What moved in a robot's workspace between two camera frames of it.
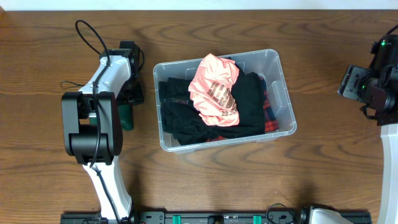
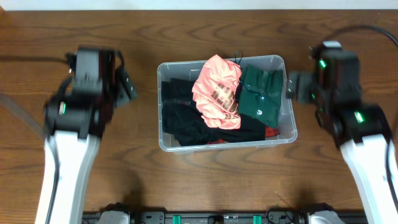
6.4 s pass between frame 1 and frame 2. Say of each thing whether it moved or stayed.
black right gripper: moved
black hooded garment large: moved
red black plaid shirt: moved
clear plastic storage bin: stayed
